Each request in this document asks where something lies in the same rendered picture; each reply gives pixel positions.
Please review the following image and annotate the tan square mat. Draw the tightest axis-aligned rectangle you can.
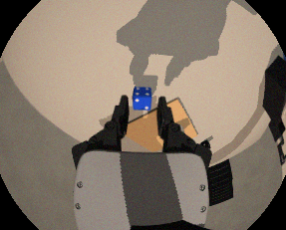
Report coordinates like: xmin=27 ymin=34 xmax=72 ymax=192
xmin=126 ymin=98 xmax=197 ymax=151

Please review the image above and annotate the blue die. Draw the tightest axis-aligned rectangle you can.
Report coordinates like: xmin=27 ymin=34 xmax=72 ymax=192
xmin=133 ymin=87 xmax=151 ymax=111

